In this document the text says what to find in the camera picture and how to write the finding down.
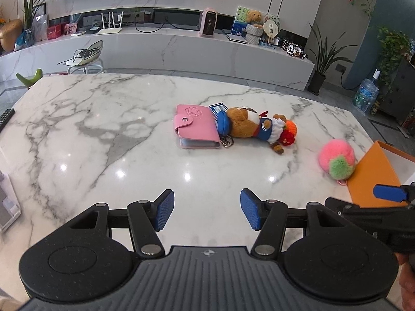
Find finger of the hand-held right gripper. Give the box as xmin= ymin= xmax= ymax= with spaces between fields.
xmin=373 ymin=183 xmax=415 ymax=202

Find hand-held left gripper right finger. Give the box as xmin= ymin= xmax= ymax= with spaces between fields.
xmin=240 ymin=188 xmax=360 ymax=256

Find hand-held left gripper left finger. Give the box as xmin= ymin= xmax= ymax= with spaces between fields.
xmin=63 ymin=189 xmax=176 ymax=258

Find orange cardboard box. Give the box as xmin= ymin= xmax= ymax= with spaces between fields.
xmin=347 ymin=140 xmax=415 ymax=206

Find pink and green pompom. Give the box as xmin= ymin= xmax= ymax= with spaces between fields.
xmin=318 ymin=139 xmax=357 ymax=187

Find brown sailor bear plush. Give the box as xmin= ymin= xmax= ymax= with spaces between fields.
xmin=217 ymin=105 xmax=289 ymax=154

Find pink card wallet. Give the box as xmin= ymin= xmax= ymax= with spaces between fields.
xmin=173 ymin=104 xmax=222 ymax=150

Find orange and red crochet charm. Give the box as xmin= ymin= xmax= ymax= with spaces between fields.
xmin=279 ymin=120 xmax=298 ymax=146

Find blue printed card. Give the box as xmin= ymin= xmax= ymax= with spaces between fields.
xmin=208 ymin=103 xmax=229 ymax=119

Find person's right hand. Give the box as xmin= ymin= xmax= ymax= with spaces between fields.
xmin=396 ymin=252 xmax=415 ymax=311

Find dark grey dresser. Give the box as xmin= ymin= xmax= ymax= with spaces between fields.
xmin=378 ymin=58 xmax=415 ymax=124

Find blue water jug with pump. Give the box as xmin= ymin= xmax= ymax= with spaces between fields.
xmin=353 ymin=69 xmax=380 ymax=114

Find trailing ivy plant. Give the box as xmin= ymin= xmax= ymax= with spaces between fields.
xmin=376 ymin=26 xmax=412 ymax=85

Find potted orchid plant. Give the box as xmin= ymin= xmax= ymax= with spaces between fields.
xmin=306 ymin=23 xmax=354 ymax=96

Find white plastic tray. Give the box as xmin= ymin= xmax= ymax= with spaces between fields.
xmin=0 ymin=170 xmax=23 ymax=232

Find white marble tv cabinet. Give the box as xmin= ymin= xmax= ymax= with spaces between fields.
xmin=0 ymin=26 xmax=315 ymax=91

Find cow pattern toys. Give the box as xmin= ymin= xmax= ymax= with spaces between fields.
xmin=282 ymin=40 xmax=308 ymax=59

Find white paper fan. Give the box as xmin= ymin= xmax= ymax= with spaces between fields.
xmin=264 ymin=19 xmax=280 ymax=39

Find black remote control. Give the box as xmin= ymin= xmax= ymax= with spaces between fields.
xmin=0 ymin=108 xmax=16 ymax=132

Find green plastic toy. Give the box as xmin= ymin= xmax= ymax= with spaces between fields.
xmin=16 ymin=69 xmax=44 ymax=89

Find white router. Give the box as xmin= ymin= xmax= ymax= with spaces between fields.
xmin=96 ymin=12 xmax=124 ymax=36

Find green and blue painting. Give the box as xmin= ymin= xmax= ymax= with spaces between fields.
xmin=233 ymin=6 xmax=257 ymax=36

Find small brown teddy bear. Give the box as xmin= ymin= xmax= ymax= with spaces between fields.
xmin=245 ymin=10 xmax=264 ymax=28

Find red gift boxes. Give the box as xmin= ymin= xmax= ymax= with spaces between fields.
xmin=46 ymin=23 xmax=80 ymax=41

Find gold vase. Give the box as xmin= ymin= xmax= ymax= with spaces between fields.
xmin=0 ymin=19 xmax=24 ymax=52

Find leafy plant in blue vase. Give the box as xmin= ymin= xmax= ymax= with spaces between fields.
xmin=19 ymin=0 xmax=54 ymax=47

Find white stool with cables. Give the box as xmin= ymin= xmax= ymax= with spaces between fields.
xmin=58 ymin=40 xmax=105 ymax=75

